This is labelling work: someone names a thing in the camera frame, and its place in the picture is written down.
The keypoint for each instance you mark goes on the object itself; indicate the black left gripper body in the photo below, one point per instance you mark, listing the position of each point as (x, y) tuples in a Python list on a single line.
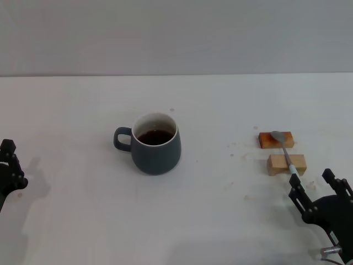
[(4, 187)]

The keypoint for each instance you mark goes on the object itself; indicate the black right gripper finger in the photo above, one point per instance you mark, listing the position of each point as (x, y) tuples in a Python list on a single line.
[(299, 190), (337, 183)]

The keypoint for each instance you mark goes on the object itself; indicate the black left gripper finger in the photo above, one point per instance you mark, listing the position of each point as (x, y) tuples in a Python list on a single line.
[(16, 174)]

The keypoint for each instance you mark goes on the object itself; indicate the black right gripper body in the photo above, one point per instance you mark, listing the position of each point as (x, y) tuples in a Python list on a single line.
[(337, 218)]

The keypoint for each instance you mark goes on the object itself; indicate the dark grey ceramic cup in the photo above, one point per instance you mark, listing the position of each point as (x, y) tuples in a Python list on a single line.
[(155, 157)]

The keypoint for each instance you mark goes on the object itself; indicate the pale notched wooden block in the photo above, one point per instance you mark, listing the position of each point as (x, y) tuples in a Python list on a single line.
[(277, 163)]

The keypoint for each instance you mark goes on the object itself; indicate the stained brown wooden block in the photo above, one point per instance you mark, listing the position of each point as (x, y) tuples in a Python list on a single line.
[(266, 141)]

